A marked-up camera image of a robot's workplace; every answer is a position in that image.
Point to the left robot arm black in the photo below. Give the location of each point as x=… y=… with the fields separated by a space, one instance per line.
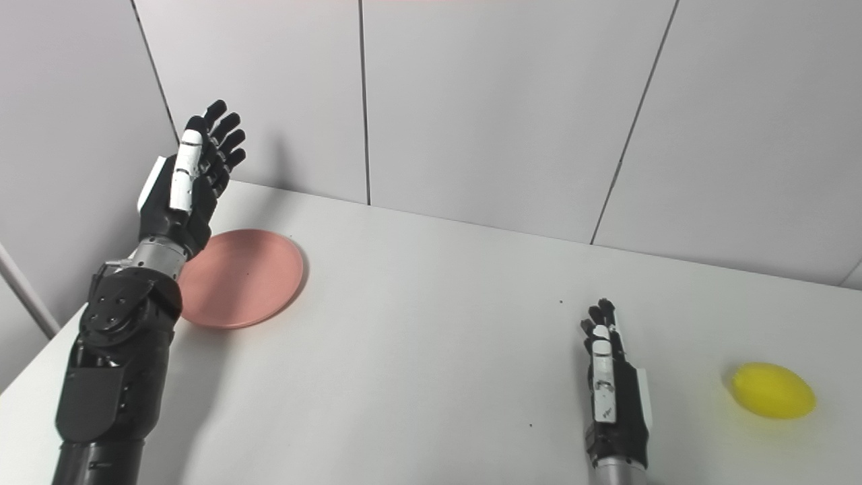
x=114 y=364

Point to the yellow lemon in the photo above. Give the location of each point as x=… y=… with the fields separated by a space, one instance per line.
x=773 y=391

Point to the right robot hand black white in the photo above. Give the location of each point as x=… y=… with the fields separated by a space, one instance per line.
x=616 y=397

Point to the pink round plate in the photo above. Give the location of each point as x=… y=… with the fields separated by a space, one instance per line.
x=246 y=279

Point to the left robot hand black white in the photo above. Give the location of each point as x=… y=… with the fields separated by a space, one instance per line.
x=185 y=195

